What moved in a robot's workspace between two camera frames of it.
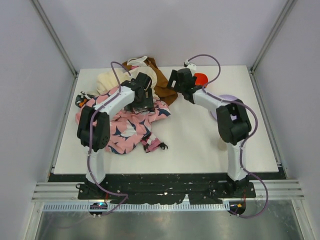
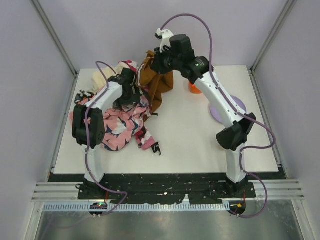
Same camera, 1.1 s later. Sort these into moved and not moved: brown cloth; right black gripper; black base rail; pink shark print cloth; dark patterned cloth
Moved: right black gripper; pink shark print cloth; brown cloth
Not moved: black base rail; dark patterned cloth
